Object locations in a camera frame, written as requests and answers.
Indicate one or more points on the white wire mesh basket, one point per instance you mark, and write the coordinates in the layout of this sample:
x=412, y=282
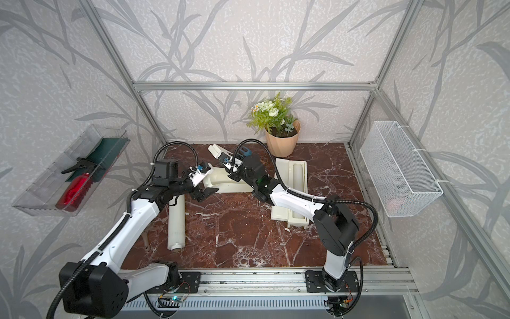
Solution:
x=403, y=181

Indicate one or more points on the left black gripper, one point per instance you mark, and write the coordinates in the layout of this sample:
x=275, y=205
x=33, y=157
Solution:
x=203, y=195

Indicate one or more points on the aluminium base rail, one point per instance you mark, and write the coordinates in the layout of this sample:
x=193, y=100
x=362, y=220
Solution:
x=216, y=282

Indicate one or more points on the potted green plant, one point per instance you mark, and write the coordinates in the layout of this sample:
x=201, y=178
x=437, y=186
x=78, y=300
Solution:
x=281, y=127

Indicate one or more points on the clear plastic wall tray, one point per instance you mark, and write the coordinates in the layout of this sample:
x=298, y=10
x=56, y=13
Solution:
x=67, y=184

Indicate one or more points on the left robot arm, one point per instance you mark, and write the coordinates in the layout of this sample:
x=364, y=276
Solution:
x=96, y=286

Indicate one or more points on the plastic wrap roll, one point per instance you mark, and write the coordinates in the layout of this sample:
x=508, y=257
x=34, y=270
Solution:
x=176, y=224
x=298, y=176

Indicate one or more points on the blue garden hand rake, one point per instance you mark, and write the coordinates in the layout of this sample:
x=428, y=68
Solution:
x=244, y=151

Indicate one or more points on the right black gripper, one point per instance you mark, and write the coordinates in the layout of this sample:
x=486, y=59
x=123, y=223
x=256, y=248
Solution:
x=232, y=176

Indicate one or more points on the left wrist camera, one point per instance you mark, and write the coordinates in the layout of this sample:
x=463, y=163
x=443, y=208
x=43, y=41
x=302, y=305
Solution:
x=198, y=173

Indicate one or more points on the red spray bottle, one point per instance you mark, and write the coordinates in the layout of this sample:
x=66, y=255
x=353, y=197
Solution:
x=74, y=195

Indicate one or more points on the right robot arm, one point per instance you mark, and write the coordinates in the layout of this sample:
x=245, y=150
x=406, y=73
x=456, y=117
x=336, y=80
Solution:
x=335, y=224

